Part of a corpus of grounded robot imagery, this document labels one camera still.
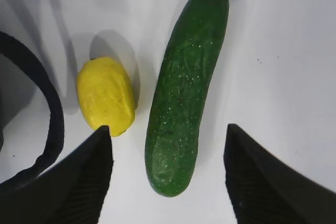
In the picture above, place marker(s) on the yellow lemon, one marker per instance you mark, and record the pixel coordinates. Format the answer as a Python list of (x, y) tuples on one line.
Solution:
[(105, 95)]

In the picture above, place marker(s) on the green cucumber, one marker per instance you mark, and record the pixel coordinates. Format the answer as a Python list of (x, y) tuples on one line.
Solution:
[(180, 94)]

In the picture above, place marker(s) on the navy blue lunch bag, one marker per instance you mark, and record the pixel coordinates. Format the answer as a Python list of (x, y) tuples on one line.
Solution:
[(29, 64)]

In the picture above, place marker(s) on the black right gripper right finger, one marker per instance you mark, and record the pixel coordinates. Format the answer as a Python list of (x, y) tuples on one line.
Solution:
[(263, 189)]

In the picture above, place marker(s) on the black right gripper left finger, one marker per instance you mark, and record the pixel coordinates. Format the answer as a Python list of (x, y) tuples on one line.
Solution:
[(73, 191)]

